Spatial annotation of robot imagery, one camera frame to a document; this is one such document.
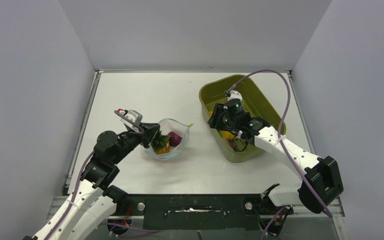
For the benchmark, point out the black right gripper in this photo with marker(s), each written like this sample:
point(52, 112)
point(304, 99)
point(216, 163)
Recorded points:
point(215, 122)

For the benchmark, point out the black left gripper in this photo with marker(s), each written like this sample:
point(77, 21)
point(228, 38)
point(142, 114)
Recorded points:
point(149, 130)

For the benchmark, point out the orange toy pineapple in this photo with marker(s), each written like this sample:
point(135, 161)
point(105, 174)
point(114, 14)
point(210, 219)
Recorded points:
point(160, 143)

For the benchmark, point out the yellow toy banana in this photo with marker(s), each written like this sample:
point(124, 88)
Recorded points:
point(226, 135)

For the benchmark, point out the clear zip top bag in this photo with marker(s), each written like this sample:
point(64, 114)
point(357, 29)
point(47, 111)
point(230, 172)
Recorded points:
point(167, 125)

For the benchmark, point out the purple red onion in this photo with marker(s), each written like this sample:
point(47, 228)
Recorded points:
point(174, 139)

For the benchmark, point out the olive green plastic basket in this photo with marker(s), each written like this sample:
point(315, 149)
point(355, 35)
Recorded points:
point(254, 101)

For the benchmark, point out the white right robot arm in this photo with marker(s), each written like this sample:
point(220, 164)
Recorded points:
point(321, 181)

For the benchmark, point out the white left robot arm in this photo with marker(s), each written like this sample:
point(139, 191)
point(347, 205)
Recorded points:
point(94, 197)

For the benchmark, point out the small purple toy food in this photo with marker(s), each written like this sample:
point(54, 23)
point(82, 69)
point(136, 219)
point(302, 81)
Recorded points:
point(230, 143)

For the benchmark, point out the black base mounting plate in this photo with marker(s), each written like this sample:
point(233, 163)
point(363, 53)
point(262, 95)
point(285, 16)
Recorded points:
point(196, 211)

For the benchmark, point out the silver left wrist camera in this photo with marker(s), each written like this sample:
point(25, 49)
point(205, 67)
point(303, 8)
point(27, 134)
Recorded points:
point(131, 119)

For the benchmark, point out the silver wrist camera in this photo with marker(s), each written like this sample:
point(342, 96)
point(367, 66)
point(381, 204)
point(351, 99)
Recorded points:
point(233, 97)
point(131, 119)

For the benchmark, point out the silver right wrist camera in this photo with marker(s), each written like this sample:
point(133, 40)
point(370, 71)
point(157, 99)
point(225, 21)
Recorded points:
point(233, 97)

